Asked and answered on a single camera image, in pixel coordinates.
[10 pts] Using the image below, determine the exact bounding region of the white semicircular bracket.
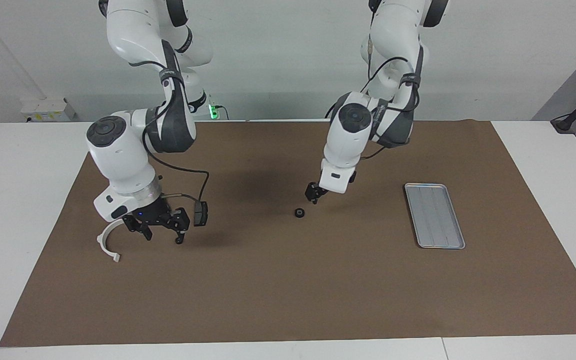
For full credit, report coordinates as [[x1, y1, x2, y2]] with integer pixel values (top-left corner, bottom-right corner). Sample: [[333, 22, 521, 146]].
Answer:
[[96, 220, 124, 263]]

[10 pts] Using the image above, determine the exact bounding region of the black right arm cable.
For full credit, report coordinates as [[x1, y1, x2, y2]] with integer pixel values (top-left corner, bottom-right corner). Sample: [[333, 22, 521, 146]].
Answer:
[[140, 60, 210, 206]]

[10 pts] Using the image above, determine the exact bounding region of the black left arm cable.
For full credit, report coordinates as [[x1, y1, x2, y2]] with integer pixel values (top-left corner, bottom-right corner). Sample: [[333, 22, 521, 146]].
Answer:
[[325, 37, 421, 161]]

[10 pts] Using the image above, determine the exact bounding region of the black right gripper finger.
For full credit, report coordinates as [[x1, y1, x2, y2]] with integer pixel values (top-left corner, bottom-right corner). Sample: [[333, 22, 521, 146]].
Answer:
[[167, 206, 190, 240], [123, 214, 153, 241]]

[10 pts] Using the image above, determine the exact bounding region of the brown table mat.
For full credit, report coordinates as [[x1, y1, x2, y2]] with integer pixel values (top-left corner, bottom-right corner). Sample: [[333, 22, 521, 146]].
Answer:
[[0, 119, 576, 348]]

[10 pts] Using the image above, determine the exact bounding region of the white box with labels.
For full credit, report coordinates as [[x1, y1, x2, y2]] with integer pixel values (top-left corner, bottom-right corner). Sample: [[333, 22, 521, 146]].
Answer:
[[20, 97, 76, 122]]

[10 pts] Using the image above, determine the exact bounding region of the silver metal tray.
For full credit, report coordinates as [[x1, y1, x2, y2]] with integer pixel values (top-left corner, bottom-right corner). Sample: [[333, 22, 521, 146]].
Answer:
[[404, 183, 466, 250]]

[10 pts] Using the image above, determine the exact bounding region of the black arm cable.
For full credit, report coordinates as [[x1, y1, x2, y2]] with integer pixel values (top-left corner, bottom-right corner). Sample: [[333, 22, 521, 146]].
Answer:
[[140, 60, 210, 206], [325, 37, 421, 161]]

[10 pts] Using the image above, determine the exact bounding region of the short dark brake pad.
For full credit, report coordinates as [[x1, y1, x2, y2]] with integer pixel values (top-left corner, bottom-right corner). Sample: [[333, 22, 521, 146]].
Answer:
[[193, 201, 209, 227]]

